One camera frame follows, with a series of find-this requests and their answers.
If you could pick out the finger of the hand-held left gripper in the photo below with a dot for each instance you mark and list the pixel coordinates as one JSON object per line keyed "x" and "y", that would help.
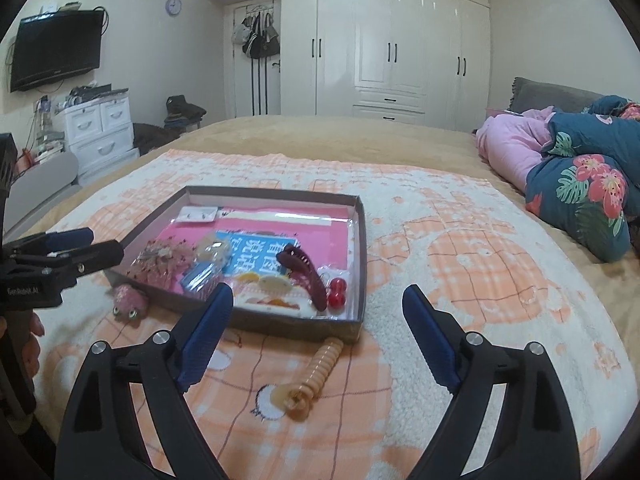
{"x": 92, "y": 256}
{"x": 67, "y": 239}

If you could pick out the white drawer cabinet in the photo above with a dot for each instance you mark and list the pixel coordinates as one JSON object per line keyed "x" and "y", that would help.
{"x": 100, "y": 135}

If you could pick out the pink book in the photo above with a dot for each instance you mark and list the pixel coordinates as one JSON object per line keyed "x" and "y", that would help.
{"x": 325, "y": 240}

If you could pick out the blue floral quilt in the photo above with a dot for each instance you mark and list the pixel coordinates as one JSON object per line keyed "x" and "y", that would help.
{"x": 590, "y": 185}

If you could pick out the beige bed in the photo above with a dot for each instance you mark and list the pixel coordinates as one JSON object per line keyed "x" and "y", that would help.
{"x": 325, "y": 135}

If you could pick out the white card with cream hairpiece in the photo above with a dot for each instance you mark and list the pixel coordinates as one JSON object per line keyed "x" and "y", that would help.
{"x": 270, "y": 287}

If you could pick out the pink quilt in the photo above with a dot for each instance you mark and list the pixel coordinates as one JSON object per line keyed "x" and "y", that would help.
{"x": 510, "y": 150}

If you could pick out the black wall television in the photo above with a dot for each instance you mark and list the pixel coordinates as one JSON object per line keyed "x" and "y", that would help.
{"x": 55, "y": 50}

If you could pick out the person's left hand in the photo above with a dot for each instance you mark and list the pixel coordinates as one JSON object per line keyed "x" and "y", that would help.
{"x": 36, "y": 325}

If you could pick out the maroon hair claw clip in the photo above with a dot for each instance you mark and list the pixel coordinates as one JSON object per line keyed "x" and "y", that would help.
{"x": 310, "y": 280}

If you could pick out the brown cardboard box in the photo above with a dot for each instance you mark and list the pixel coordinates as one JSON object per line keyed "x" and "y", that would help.
{"x": 280, "y": 322}

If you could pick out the red cherry earrings packet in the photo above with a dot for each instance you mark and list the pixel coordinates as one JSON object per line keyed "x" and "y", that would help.
{"x": 337, "y": 292}

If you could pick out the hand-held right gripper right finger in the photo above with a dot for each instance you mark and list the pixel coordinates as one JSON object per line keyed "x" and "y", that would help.
{"x": 430, "y": 340}

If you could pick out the white door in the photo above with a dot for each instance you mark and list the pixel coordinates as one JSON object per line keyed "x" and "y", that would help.
{"x": 237, "y": 85}

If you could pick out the hanging white bag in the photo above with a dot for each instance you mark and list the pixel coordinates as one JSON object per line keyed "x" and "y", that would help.
{"x": 241, "y": 32}

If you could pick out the orange checked blanket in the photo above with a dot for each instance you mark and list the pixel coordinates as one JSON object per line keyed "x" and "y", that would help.
{"x": 450, "y": 260}

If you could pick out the beige spiral hair clip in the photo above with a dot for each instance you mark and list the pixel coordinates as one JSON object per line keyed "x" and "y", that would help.
{"x": 315, "y": 370}

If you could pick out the white card with flower earrings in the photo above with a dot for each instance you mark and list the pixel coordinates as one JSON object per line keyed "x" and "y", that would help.
{"x": 197, "y": 215}

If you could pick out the brown cloth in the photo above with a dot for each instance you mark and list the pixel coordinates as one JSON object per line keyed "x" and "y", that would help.
{"x": 150, "y": 137}

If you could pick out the pink fluffy hair clip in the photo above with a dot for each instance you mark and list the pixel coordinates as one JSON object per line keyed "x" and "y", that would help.
{"x": 125, "y": 300}

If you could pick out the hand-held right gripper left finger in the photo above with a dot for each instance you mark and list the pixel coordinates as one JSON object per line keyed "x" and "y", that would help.
{"x": 207, "y": 330}

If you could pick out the dark clothes pile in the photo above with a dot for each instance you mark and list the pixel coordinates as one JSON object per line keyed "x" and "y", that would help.
{"x": 182, "y": 110}

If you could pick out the clutter on drawer cabinet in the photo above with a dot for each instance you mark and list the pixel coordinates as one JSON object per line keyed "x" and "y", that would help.
{"x": 92, "y": 92}

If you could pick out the clear pearl hair claw clip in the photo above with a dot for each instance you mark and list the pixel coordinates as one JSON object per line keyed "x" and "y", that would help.
{"x": 212, "y": 252}

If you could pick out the white wardrobe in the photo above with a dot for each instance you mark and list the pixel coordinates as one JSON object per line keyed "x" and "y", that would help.
{"x": 400, "y": 35}

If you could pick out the hanging black bag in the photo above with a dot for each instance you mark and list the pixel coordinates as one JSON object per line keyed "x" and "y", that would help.
{"x": 260, "y": 42}

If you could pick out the round wall clock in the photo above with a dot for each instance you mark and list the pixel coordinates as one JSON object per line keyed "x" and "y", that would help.
{"x": 174, "y": 5}

